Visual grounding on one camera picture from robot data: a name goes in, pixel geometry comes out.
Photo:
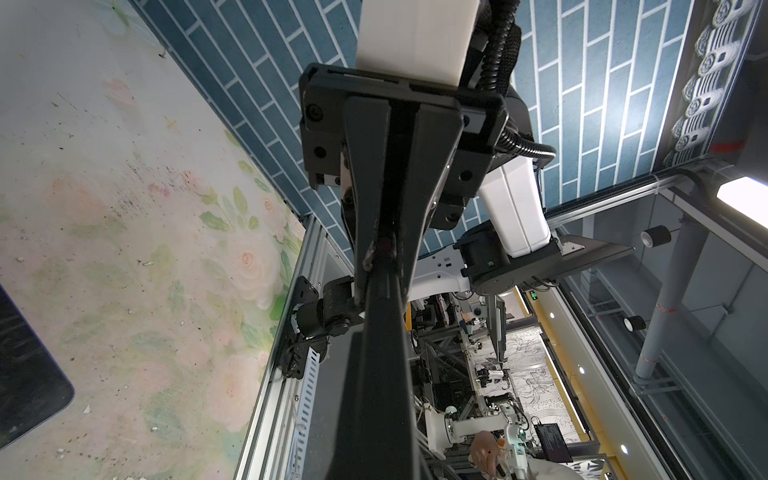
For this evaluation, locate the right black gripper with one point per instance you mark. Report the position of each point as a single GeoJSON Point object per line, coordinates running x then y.
{"type": "Point", "coordinates": [404, 155]}

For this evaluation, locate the black phone case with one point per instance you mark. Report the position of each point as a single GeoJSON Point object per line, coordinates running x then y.
{"type": "Point", "coordinates": [375, 434]}

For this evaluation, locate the black phone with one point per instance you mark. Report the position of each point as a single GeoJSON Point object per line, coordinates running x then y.
{"type": "Point", "coordinates": [33, 386]}

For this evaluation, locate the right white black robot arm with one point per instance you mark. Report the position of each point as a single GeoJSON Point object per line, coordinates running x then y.
{"type": "Point", "coordinates": [502, 241]}

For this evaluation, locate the LED light strip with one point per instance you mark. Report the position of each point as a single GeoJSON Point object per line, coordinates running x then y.
{"type": "Point", "coordinates": [714, 50]}

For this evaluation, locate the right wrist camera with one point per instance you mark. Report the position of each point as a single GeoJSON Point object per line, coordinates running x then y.
{"type": "Point", "coordinates": [423, 40]}

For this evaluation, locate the aluminium front rail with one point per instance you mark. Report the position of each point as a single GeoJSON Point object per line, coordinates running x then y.
{"type": "Point", "coordinates": [269, 447]}

